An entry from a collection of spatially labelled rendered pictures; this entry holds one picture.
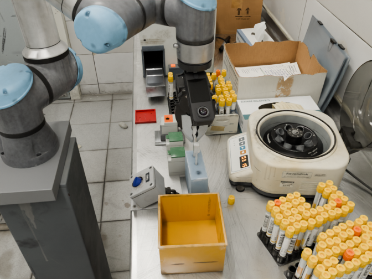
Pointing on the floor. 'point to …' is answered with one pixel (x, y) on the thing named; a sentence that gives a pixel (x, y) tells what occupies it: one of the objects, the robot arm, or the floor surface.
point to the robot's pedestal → (61, 228)
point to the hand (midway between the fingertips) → (194, 139)
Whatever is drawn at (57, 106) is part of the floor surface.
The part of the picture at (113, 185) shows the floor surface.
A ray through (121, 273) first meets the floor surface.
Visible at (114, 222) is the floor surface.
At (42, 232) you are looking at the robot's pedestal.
